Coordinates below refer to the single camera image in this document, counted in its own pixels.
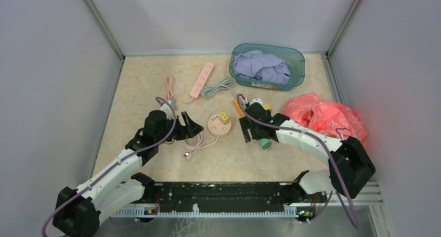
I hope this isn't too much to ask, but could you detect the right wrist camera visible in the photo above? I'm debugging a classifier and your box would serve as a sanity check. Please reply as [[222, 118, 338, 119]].
[[249, 98, 263, 106]]

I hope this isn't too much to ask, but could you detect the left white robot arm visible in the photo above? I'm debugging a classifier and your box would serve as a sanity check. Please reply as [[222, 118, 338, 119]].
[[49, 110, 204, 236]]

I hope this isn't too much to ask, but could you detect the teal plastic basin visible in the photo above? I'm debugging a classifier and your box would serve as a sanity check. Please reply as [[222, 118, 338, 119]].
[[229, 43, 305, 91]]

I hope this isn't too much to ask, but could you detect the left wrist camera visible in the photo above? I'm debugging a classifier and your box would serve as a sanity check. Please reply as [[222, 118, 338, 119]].
[[160, 99, 177, 120]]

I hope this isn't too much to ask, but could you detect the purple cable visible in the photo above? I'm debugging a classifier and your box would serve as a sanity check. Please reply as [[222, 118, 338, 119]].
[[41, 96, 177, 237], [236, 93, 362, 230]]

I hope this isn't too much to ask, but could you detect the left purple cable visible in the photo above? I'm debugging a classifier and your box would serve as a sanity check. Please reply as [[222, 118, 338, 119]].
[[41, 96, 177, 237]]

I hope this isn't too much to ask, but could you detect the yellow charger front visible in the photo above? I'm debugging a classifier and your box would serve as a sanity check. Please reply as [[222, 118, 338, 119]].
[[219, 112, 230, 125]]

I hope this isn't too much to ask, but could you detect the orange power strip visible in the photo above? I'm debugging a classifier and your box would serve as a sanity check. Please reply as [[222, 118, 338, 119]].
[[200, 77, 246, 119]]

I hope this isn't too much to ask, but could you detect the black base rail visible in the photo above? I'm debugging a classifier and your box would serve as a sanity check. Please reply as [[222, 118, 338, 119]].
[[117, 181, 314, 222]]

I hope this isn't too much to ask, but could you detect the green charger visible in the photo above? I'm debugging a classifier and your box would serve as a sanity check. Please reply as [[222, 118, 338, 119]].
[[258, 138, 273, 150]]

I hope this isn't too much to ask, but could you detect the pink plastic bag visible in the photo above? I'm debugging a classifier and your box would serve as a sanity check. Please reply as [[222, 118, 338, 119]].
[[282, 93, 368, 146]]

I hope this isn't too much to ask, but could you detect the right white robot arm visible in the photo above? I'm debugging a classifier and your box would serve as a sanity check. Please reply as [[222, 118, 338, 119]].
[[239, 102, 375, 202]]

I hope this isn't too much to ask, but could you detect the pink round power strip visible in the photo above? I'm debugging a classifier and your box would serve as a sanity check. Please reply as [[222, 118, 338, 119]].
[[180, 113, 232, 161]]

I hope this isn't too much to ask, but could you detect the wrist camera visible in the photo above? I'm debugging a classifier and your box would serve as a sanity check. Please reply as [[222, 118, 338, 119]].
[[160, 99, 177, 120], [249, 98, 263, 106]]

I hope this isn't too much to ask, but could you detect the purple cloth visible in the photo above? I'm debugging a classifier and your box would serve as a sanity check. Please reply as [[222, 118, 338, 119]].
[[232, 50, 290, 84]]

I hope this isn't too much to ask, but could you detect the pink long power strip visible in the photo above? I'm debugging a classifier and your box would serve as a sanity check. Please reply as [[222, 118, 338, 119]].
[[164, 62, 214, 104]]

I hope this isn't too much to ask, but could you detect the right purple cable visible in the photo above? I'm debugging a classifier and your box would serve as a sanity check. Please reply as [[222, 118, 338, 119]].
[[236, 93, 362, 230]]

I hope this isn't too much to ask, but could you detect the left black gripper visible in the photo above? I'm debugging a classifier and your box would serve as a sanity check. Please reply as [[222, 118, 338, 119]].
[[156, 111, 204, 144]]

